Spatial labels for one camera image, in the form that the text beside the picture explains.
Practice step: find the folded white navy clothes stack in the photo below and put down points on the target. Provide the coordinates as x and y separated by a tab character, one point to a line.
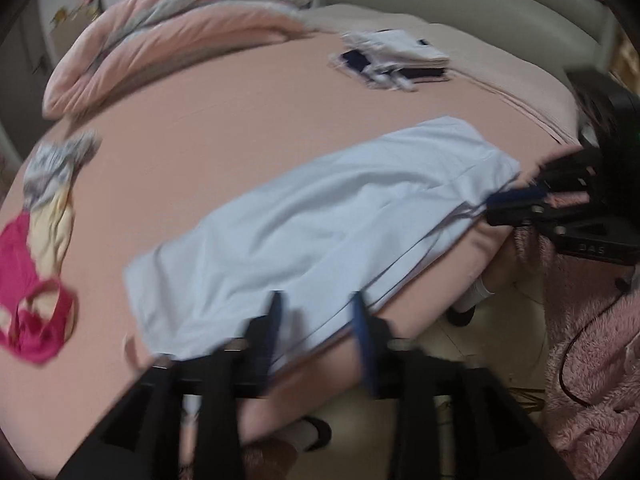
390	59

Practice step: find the pink fluffy sleeve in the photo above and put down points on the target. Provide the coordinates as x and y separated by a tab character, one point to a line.
591	311

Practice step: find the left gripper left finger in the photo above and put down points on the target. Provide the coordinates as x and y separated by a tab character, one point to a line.
262	335

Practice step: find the light blue t-shirt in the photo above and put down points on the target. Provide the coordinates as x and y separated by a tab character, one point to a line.
365	219

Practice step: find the magenta pink garment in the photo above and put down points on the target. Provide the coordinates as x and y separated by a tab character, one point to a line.
37	314

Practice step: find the pink floral quilt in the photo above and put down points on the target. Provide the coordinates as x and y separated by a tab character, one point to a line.
134	36

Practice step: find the beige blanket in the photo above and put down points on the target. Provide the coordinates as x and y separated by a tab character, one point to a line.
522	84

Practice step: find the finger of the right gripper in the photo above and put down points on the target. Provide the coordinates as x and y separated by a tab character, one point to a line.
514	216
516	197

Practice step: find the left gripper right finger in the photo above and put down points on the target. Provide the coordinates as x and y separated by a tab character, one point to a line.
378	361

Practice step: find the pale yellow garment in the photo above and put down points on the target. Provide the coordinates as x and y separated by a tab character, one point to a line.
50	230

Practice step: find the grey white patterned garment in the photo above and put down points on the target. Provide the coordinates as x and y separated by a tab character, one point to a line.
55	165

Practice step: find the pink bed sheet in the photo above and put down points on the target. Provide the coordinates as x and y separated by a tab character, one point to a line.
181	147

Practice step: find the black shoe white sock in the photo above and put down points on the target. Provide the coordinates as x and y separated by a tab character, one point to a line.
461	313

